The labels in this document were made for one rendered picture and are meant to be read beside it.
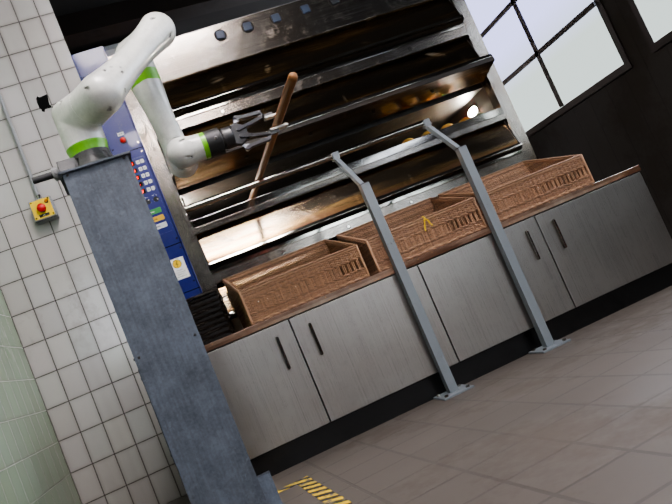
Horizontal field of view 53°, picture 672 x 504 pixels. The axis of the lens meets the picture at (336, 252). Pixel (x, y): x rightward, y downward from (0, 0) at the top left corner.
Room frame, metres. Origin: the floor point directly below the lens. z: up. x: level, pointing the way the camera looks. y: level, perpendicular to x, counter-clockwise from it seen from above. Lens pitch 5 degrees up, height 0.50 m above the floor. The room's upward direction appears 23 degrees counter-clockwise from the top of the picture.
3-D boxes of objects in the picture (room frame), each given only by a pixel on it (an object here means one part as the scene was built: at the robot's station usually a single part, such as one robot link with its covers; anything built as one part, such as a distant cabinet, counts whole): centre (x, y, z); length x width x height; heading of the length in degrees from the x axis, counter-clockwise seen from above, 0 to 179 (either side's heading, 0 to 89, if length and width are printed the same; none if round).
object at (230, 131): (2.27, 0.17, 1.20); 0.09 x 0.07 x 0.08; 105
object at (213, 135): (2.26, 0.24, 1.20); 0.12 x 0.06 x 0.09; 15
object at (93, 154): (2.05, 0.65, 1.23); 0.26 x 0.15 x 0.06; 108
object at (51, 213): (3.03, 1.17, 1.46); 0.10 x 0.07 x 0.10; 104
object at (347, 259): (3.03, 0.23, 0.72); 0.56 x 0.49 x 0.28; 105
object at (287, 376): (3.12, -0.24, 0.29); 2.42 x 0.56 x 0.58; 104
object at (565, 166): (3.31, -0.93, 0.72); 0.56 x 0.49 x 0.28; 105
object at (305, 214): (3.43, -0.28, 1.02); 1.79 x 0.11 x 0.19; 104
